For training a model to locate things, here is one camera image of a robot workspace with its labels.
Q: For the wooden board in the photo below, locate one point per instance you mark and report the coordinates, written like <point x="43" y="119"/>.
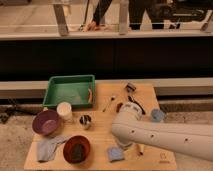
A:
<point x="100" y="138"/>

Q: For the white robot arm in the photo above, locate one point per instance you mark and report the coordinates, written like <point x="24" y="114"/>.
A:
<point x="193" y="140"/>

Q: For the person in dark clothes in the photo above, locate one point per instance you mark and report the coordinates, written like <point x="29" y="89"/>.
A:
<point x="136" y="11"/>

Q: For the black handled tool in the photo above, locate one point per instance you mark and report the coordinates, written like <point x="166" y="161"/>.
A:
<point x="131" y="99"/>

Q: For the small blue cup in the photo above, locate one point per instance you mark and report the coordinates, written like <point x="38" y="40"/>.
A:
<point x="157" y="115"/>

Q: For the blue sponge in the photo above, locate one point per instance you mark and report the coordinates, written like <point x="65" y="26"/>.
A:
<point x="115" y="154"/>

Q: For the small dark metal object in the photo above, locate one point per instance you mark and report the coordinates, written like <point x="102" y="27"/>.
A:
<point x="130" y="88"/>

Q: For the red bowl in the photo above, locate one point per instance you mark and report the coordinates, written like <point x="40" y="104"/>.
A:
<point x="76" y="149"/>

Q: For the small metal cup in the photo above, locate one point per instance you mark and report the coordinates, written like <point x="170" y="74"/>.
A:
<point x="85" y="121"/>

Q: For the corn cob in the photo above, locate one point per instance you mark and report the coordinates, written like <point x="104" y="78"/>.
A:
<point x="141" y="148"/>

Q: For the white cup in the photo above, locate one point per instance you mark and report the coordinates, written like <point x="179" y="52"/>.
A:
<point x="64" y="109"/>

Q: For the green plastic tray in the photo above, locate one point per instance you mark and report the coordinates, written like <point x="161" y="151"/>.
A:
<point x="78" y="90"/>

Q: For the bunch of dark grapes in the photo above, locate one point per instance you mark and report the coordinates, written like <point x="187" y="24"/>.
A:
<point x="119" y="105"/>

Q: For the purple bowl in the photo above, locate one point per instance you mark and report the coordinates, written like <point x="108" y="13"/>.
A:
<point x="46" y="122"/>

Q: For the grey blue cloth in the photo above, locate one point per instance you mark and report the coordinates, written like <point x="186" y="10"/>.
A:
<point x="46" y="149"/>

